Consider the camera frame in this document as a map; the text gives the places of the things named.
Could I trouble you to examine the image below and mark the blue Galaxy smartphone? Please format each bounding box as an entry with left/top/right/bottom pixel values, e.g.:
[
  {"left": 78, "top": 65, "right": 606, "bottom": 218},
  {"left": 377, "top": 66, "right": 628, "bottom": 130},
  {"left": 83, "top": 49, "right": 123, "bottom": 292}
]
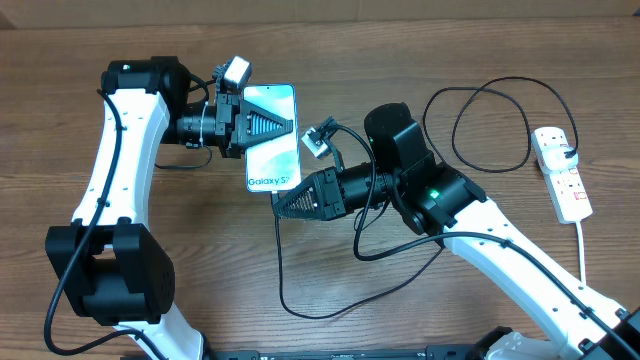
[{"left": 243, "top": 84, "right": 301, "bottom": 192}]

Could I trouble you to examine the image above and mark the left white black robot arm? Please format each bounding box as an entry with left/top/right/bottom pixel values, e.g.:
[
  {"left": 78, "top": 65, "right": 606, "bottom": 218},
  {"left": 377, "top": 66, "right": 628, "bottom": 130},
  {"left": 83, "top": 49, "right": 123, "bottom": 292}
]
[{"left": 45, "top": 56, "right": 300, "bottom": 359}]

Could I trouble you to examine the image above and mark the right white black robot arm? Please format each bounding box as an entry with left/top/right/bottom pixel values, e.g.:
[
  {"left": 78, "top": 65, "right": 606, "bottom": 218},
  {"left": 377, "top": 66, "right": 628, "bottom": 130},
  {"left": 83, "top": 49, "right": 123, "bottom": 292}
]
[{"left": 271, "top": 103, "right": 639, "bottom": 359}]

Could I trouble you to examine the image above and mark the white USB charger plug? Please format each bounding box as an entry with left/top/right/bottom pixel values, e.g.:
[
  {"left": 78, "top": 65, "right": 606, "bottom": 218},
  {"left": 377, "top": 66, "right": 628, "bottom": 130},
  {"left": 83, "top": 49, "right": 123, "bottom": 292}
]
[{"left": 538, "top": 146, "right": 579, "bottom": 175}]

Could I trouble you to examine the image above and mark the white power strip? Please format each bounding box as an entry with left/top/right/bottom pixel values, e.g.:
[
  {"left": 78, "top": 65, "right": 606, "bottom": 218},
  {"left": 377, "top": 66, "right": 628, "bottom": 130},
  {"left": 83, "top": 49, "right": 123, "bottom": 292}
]
[{"left": 531, "top": 127, "right": 593, "bottom": 224}]

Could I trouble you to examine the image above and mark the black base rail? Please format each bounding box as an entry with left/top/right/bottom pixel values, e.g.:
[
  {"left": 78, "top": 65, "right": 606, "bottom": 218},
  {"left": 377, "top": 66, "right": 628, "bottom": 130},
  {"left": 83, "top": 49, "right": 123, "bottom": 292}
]
[{"left": 119, "top": 343, "right": 481, "bottom": 360}]

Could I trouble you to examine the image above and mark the white power strip cord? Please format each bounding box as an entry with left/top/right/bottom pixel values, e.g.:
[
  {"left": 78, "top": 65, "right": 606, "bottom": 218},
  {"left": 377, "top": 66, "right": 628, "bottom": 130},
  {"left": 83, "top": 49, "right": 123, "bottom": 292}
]
[{"left": 574, "top": 221, "right": 587, "bottom": 287}]

